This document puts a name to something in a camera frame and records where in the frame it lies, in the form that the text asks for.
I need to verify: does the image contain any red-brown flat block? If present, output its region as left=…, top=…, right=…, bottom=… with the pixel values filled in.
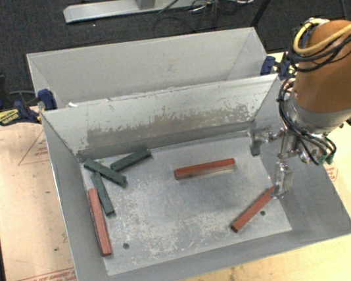
left=85, top=186, right=114, bottom=259
left=173, top=157, right=238, bottom=182
left=225, top=185, right=283, bottom=235

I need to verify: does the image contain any dark green flat block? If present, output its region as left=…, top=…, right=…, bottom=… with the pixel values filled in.
left=89, top=169, right=116, bottom=218
left=108, top=145, right=154, bottom=174
left=82, top=151, right=128, bottom=193

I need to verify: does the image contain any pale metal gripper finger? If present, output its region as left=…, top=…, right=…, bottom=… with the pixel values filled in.
left=269, top=160, right=298, bottom=200
left=246, top=124, right=280, bottom=157

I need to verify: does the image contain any brown cardboard board, red print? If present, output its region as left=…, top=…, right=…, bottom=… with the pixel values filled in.
left=0, top=54, right=351, bottom=281

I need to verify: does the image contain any grey metal bin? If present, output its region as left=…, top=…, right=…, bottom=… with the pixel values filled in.
left=26, top=5, right=351, bottom=281

